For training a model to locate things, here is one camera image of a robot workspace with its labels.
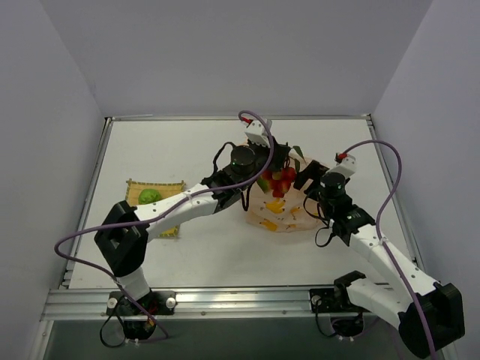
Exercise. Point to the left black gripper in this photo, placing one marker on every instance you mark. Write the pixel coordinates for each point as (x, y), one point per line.
(280, 154)

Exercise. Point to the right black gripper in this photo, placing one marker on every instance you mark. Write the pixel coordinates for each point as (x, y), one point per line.
(313, 174)

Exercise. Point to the red fake fruit bunch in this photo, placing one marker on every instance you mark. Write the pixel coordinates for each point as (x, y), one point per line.
(279, 182)

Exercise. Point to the translucent banana print plastic bag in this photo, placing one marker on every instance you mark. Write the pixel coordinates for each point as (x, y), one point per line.
(292, 213)

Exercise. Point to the green round fake fruit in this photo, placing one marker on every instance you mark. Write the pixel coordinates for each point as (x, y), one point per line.
(148, 196)

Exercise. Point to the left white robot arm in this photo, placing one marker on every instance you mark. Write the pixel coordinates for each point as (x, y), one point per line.
(125, 233)

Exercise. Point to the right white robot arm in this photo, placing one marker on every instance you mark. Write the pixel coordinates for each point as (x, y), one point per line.
(428, 315)

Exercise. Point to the yellow bamboo mat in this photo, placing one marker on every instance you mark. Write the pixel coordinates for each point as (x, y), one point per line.
(166, 190)

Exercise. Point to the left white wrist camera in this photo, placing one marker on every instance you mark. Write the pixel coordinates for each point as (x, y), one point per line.
(255, 132)

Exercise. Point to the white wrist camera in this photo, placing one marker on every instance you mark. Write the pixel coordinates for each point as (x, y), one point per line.
(255, 132)
(345, 165)

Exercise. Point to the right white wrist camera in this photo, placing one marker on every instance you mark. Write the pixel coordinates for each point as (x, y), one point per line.
(345, 165)

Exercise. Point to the aluminium front rail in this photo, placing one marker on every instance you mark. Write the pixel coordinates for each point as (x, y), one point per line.
(190, 303)

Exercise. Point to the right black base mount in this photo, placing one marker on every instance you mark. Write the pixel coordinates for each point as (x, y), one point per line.
(345, 320)

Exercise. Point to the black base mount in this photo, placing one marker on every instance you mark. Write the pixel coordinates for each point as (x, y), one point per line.
(138, 319)
(345, 320)

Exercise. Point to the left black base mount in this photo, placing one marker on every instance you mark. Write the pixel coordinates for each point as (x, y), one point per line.
(138, 319)

